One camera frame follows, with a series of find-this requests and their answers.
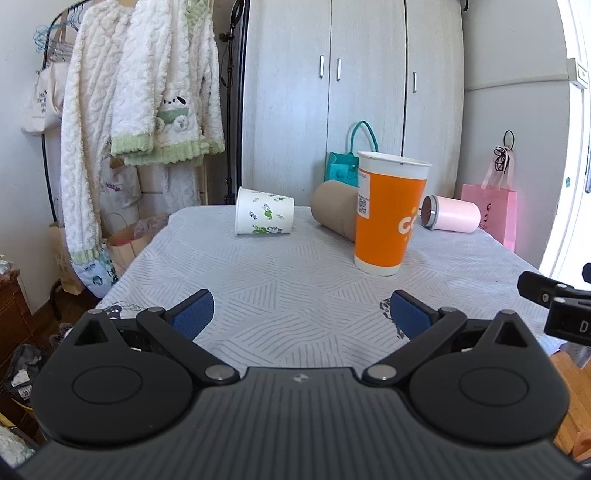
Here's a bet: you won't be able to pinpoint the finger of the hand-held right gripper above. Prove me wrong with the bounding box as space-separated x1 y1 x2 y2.
517 271 578 310

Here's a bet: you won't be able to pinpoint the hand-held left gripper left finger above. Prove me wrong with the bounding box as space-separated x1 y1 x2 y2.
69 289 240 387

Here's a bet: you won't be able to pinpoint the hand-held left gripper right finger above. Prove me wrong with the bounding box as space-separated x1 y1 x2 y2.
362 289 533 387

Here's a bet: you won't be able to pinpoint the orange paper cup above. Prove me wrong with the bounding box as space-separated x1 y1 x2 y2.
354 151 433 277

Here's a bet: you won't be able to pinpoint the pink tumbler cup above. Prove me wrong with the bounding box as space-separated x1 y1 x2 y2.
421 195 482 233

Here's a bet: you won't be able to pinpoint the white floral paper cup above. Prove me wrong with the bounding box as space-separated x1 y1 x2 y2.
235 186 295 236

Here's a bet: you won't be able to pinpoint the brown paper cup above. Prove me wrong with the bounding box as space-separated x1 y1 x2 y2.
310 180 360 243

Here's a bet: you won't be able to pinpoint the wooden chair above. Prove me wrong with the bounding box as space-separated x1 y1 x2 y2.
549 344 591 463

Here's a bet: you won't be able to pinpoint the pink gift bag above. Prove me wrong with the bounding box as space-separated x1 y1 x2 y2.
461 150 518 253

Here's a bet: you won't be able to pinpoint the brown paper bag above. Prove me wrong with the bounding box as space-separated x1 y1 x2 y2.
106 222 158 278

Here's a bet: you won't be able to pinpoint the grey patterned tablecloth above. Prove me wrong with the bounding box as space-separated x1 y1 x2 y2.
95 204 563 371

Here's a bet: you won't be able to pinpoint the blue printed shopping bag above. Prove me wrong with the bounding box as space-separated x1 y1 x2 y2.
73 244 117 299

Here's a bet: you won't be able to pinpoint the white door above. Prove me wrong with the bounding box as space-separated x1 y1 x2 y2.
539 0 591 279

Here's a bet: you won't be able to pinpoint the white fluffy pants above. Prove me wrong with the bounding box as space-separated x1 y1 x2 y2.
137 157 209 214

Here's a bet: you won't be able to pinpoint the tan paper bag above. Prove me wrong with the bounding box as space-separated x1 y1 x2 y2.
48 223 86 296

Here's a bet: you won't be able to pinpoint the tote bag with purple print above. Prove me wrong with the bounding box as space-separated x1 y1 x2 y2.
99 156 143 223

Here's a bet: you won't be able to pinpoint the teal gift bag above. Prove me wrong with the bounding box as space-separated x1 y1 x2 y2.
326 121 380 188

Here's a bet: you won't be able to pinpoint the dark wooden cabinet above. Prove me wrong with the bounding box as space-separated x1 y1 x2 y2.
0 267 38 409

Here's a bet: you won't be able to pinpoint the long white fluffy robe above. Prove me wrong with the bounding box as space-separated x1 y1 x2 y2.
60 0 141 278

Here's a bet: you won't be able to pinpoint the black light stand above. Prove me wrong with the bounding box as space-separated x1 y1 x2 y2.
219 0 246 206

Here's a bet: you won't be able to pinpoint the white fluffy jacket green trim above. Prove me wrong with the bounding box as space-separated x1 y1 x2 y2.
110 0 226 168

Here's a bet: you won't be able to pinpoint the grey wardrobe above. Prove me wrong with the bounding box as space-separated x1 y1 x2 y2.
240 0 467 208

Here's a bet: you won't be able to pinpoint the white canvas tote bag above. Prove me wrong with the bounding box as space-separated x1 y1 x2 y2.
20 62 70 136

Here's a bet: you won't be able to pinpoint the black hair ties on hook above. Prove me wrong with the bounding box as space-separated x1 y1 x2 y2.
493 130 516 174

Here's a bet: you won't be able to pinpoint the blue wire hangers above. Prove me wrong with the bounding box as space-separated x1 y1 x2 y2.
34 4 89 62

